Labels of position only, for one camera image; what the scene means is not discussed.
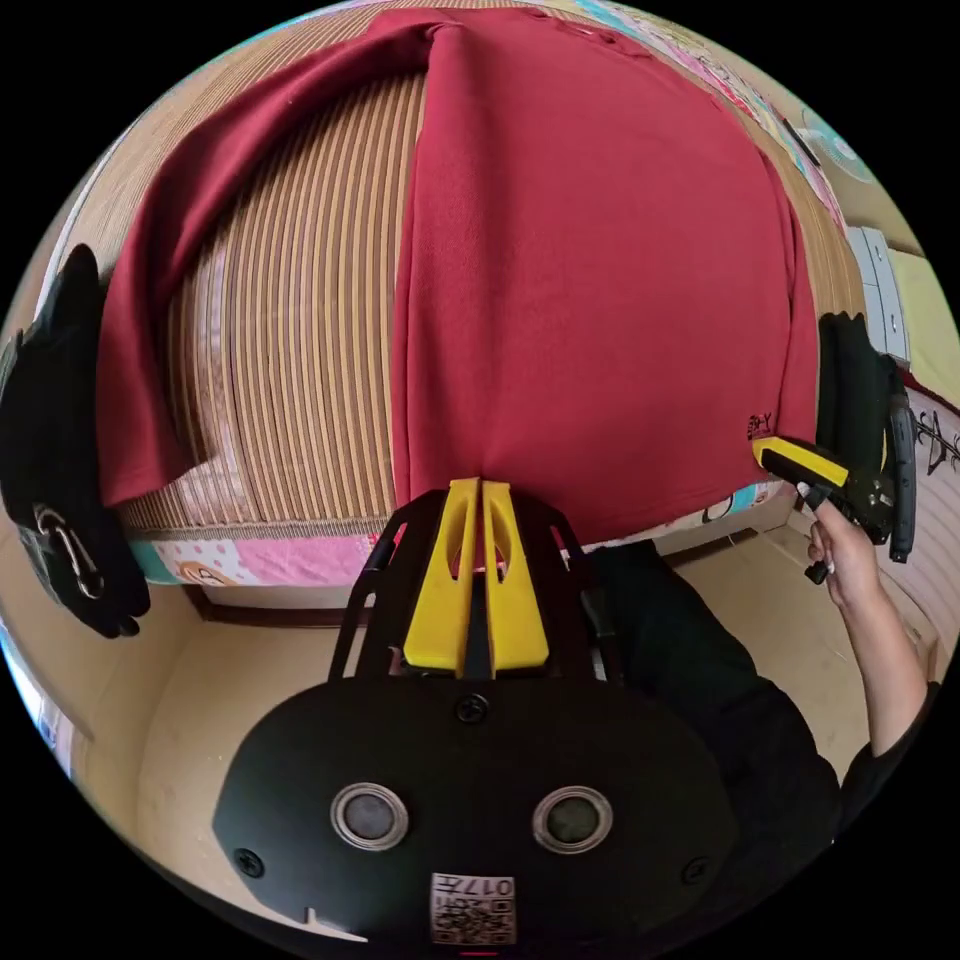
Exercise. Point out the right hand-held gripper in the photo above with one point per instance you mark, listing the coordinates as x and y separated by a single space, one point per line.
855 405

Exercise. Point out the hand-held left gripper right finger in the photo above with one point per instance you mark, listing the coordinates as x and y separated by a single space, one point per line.
516 592

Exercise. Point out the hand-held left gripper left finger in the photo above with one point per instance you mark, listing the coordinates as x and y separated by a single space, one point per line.
441 585

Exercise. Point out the red long sleeve shirt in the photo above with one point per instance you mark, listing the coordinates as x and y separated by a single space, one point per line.
600 285

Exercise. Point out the person's right forearm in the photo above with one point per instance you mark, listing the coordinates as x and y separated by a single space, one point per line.
885 667

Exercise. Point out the person's right hand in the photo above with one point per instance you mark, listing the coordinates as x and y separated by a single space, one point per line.
851 559

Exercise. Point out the grey drawer cupboard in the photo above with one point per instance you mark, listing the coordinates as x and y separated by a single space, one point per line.
881 292

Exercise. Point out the person's body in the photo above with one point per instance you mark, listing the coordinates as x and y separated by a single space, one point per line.
712 675

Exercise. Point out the pale fan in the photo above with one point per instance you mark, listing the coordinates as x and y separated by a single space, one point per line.
836 146

